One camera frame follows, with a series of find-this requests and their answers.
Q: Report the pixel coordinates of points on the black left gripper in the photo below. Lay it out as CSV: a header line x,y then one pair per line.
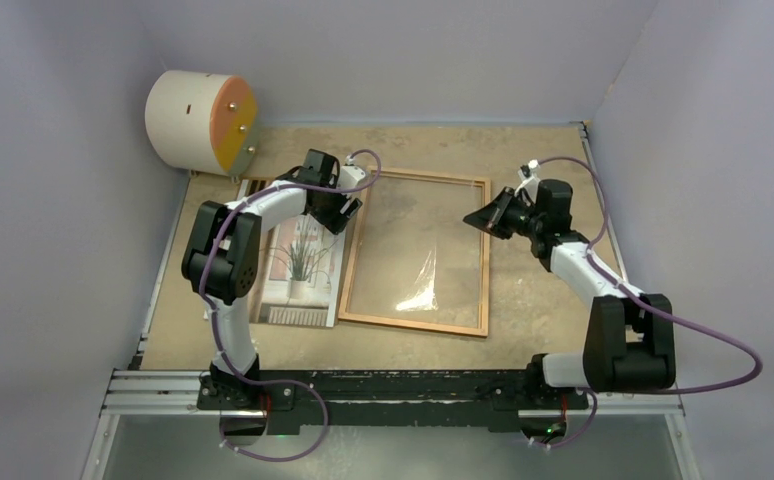
x,y
334,220

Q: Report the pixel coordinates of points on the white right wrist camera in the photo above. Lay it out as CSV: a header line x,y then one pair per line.
x,y
530,180

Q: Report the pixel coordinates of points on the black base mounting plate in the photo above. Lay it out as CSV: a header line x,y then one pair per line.
x,y
501,401

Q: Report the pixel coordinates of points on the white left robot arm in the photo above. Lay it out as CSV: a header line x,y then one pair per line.
x,y
221,260

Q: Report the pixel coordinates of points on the wooden picture frame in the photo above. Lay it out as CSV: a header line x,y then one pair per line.
x,y
413,324

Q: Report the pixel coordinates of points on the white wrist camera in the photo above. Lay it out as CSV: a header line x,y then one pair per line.
x,y
530,180
351,177

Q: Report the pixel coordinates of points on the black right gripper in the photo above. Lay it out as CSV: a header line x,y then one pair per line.
x,y
497,206

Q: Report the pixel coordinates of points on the white cylindrical drum cabinet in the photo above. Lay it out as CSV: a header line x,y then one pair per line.
x,y
203,122

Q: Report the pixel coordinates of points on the plant photo print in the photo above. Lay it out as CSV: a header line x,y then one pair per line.
x,y
298,276

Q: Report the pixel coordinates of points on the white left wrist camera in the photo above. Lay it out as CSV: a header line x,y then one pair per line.
x,y
351,177

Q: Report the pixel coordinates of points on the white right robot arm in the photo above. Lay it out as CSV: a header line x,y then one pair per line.
x,y
629,345

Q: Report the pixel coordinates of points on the aluminium extrusion rail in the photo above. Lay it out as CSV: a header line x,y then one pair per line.
x,y
176,392

